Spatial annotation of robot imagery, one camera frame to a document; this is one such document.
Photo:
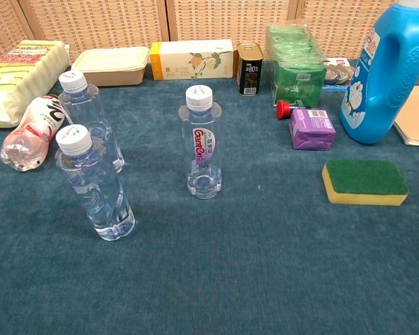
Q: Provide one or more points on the beige lidded food container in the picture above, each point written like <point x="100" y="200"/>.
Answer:
<point x="111" y="66"/>

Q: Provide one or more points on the small red-capped metal item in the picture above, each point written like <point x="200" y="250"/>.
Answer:
<point x="283" y="110"/>

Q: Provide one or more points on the green and yellow sponge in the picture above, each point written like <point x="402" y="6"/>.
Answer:
<point x="365" y="178"/>

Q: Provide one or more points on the small purple box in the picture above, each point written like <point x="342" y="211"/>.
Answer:
<point x="312" y="130"/>

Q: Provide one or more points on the blue detergent bottle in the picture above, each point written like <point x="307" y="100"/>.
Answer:
<point x="377" y="104"/>

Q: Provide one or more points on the blue white blister pack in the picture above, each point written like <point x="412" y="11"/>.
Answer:
<point x="338" y="73"/>

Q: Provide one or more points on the clear water bottle purple label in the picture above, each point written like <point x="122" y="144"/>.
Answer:
<point x="199" y="164"/>

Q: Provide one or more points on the gold and black tin can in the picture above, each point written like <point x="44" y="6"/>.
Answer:
<point x="250" y="70"/>

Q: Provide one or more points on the green packet stack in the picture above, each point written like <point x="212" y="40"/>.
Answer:
<point x="295" y="70"/>

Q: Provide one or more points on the white orange flower-print carton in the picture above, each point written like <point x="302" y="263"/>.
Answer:
<point x="192" y="59"/>

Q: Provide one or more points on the blue table cloth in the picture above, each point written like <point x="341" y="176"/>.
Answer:
<point x="209" y="272"/>

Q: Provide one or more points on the wicker folding screen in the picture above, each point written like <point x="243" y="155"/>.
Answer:
<point x="97" y="24"/>

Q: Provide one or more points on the pink drink bottle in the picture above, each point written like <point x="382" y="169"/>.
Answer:
<point x="31" y="132"/>

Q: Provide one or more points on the clear water bottle white cap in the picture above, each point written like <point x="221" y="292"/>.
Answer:
<point x="80" y="104"/>
<point x="90" y="188"/>

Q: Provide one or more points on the brown spiral notebook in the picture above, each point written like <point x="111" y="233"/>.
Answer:
<point x="417" y="118"/>

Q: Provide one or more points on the yellow sponge multipack bag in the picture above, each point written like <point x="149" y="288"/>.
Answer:
<point x="17" y="80"/>

